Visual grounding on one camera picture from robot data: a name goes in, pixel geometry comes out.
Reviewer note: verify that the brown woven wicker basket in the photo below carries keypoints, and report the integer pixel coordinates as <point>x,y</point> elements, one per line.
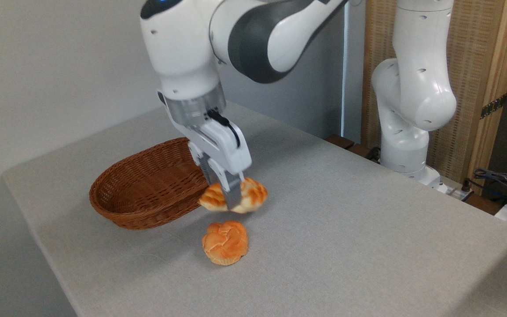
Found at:
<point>139,189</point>

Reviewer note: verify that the dark wooden ledge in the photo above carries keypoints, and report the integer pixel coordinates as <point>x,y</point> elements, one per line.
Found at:
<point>346,143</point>

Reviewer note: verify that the black screen hinge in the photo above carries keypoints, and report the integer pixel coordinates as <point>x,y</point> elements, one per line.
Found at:
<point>493,106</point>

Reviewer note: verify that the long braided bread loaf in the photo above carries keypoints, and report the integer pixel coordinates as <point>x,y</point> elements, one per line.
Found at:
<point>253,193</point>

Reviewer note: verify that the wooden woven folding screen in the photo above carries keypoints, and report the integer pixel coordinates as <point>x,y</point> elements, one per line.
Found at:
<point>478,44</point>

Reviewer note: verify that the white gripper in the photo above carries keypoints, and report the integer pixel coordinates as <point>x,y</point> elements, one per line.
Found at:
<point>227,149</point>

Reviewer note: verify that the round orange bread roll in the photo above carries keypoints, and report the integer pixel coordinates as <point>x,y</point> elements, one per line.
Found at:
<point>225,244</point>

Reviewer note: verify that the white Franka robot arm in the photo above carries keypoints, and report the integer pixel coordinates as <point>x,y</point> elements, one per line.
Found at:
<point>183,44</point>

